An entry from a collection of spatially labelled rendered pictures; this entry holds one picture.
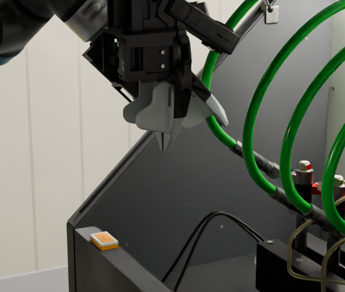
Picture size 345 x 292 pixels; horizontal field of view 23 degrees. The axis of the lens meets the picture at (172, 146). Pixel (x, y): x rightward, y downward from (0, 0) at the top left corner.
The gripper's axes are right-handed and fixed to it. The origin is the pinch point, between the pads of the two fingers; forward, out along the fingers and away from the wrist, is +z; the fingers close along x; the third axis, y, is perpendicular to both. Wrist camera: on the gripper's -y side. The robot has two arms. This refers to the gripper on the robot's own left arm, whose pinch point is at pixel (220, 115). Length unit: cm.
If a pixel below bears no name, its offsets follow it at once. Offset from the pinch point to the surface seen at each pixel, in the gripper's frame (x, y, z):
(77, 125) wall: -207, -1, 11
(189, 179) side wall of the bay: -37.2, 5.2, 12.8
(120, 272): -14.4, 25.8, 8.3
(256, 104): 8.3, -2.6, 0.7
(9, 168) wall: -205, 28, 3
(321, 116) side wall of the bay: -42, -23, 26
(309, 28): 8.7, -14.9, -0.9
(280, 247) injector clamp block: -9.8, 6.4, 23.8
